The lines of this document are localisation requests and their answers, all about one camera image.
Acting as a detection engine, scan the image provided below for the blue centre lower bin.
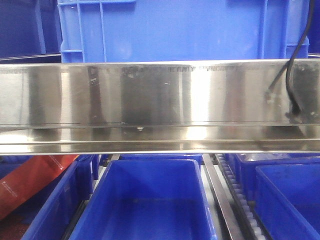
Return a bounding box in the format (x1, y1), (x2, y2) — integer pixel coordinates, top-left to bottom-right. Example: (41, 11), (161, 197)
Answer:
(70, 159), (217, 240)

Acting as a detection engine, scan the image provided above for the blue bin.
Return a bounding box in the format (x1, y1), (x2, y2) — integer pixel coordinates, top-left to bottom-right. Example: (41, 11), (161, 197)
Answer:
(70, 159), (217, 240)
(255, 164), (320, 240)
(0, 154), (99, 240)

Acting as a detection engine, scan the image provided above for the blue left lower bin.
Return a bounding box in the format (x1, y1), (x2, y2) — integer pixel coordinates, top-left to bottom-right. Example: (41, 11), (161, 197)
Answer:
(0, 154), (99, 240)

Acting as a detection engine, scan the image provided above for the blue right lower bin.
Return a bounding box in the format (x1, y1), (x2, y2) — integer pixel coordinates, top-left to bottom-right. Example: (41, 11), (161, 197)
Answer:
(255, 164), (320, 240)

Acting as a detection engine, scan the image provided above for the red packet in bin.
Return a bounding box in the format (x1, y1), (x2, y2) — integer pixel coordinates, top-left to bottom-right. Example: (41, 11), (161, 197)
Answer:
(0, 154), (78, 219)

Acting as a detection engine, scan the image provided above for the large blue upper crate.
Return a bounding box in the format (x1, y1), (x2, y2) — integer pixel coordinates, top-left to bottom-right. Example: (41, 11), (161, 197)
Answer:
(57, 0), (309, 63)

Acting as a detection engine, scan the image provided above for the white roller track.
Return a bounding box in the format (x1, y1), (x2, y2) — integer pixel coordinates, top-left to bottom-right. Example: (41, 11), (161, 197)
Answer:
(215, 153), (267, 240)

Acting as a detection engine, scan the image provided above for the stainless steel shelf rail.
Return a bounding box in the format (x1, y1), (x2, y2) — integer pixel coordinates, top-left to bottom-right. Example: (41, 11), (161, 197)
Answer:
(0, 59), (320, 155)

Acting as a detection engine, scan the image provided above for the black cable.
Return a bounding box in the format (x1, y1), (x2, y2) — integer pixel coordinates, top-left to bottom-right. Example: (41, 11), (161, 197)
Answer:
(267, 0), (317, 116)

